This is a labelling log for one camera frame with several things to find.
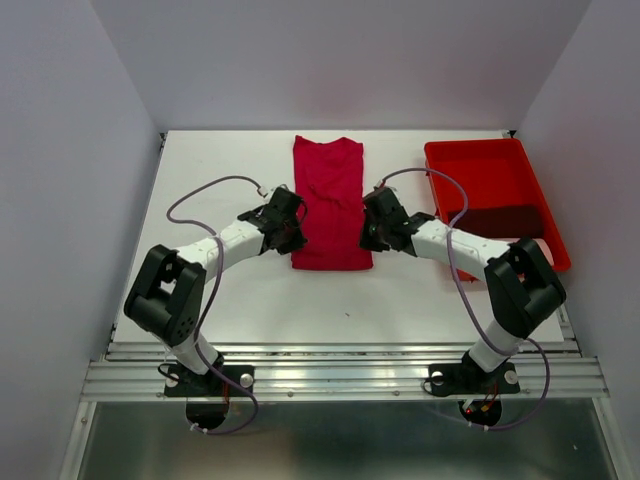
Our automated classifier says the red plastic bin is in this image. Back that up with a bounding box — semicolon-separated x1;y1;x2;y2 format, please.
424;138;571;272

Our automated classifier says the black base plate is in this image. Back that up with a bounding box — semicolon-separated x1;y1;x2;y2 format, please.
422;362;520;398
158;363;255;398

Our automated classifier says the red t-shirt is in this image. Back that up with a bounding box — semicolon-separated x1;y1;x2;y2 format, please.
292;135;373;272

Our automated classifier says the pink rolled t-shirt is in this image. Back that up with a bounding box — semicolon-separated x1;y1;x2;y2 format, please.
534;238;555;267

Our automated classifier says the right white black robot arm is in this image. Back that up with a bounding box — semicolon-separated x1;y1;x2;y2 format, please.
360;187;566;397

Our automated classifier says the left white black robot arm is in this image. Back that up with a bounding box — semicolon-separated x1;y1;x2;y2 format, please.
123;186;307;394

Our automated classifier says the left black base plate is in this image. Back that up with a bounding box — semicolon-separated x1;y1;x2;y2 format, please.
158;363;255;398

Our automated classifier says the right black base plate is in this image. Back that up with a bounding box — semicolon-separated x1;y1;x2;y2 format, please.
422;362;520;398

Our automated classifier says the dark maroon rolled t-shirt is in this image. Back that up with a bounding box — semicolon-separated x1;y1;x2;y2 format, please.
455;205;544;239

